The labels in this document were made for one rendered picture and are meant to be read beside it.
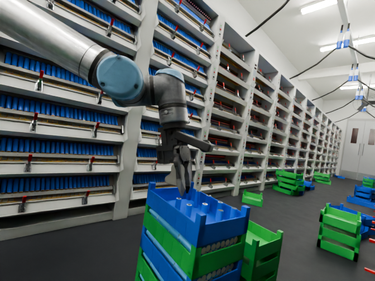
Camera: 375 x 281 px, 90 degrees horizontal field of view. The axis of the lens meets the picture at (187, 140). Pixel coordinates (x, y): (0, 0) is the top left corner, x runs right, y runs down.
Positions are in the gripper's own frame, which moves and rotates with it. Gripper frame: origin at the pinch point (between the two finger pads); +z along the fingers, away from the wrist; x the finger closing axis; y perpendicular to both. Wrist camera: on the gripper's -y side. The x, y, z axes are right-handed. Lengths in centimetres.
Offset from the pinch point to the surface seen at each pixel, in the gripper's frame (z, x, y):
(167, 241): 14.4, 2.0, 6.9
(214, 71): -85, -109, 12
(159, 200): 3.7, -1.9, 11.1
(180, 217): 6.5, 4.4, 0.6
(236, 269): 24.8, -6.8, -10.6
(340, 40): -148, -256, -129
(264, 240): 32, -44, -17
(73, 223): 21, -21, 81
